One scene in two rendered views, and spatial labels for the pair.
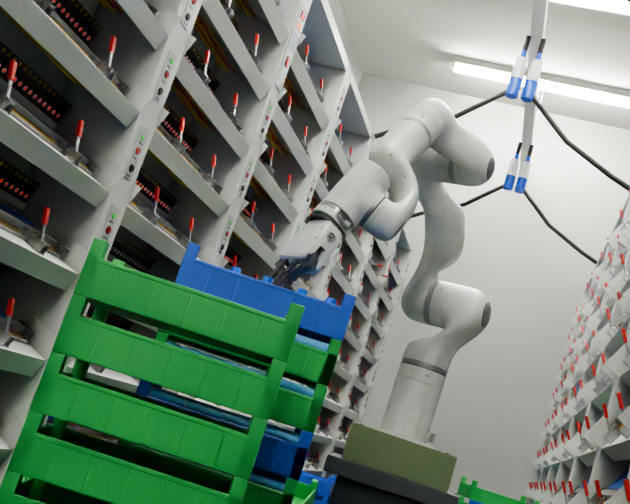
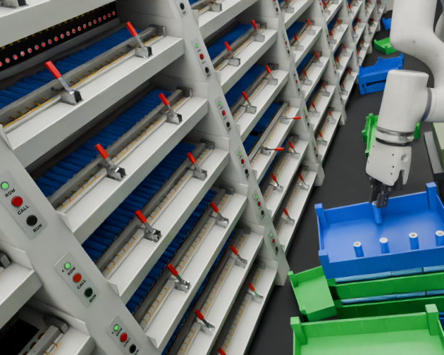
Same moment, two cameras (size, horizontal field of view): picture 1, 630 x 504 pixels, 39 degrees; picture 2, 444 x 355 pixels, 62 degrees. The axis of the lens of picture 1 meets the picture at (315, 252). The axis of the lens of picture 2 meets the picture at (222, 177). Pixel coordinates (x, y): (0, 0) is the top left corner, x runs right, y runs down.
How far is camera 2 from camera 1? 121 cm
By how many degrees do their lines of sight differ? 44
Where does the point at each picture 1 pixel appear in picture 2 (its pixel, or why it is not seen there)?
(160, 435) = not seen: outside the picture
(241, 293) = (373, 266)
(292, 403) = not seen: outside the picture
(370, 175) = (411, 89)
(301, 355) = (437, 279)
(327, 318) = not seen: outside the picture
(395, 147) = (414, 32)
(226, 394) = not seen: outside the picture
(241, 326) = not seen: outside the picture
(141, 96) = (201, 89)
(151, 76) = (196, 72)
